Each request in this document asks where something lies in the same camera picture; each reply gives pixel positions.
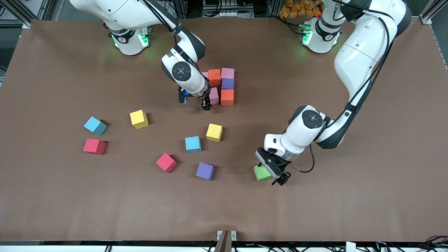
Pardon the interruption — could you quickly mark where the yellow foam cube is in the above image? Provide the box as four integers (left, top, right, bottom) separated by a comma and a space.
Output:
129, 110, 149, 129
206, 123, 223, 142

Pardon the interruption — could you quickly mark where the white power strip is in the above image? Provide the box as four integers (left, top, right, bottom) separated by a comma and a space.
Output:
156, 0, 175, 20

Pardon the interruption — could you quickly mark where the red foam cube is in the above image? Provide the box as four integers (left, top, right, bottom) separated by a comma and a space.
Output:
83, 139, 106, 155
155, 153, 178, 173

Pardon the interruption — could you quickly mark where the brown table cover sheet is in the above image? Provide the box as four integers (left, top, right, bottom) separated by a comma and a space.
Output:
0, 17, 448, 243

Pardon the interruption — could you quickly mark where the brown camera post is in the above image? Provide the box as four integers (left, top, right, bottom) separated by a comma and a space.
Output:
214, 230, 232, 252

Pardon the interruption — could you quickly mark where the orange snack bag pile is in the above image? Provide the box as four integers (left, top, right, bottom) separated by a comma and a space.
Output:
279, 0, 323, 19

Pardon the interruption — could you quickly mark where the aluminium frame profile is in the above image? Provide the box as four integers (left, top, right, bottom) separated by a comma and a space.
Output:
0, 0, 53, 29
418, 0, 448, 25

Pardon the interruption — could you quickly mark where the green foam cube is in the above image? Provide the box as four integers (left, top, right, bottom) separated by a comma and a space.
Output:
253, 164, 272, 182

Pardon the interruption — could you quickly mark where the blue foam cube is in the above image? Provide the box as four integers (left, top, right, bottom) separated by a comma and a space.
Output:
83, 116, 108, 136
185, 136, 202, 153

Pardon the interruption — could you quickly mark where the grey equipment rack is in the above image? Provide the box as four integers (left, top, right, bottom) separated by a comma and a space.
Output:
202, 0, 245, 18

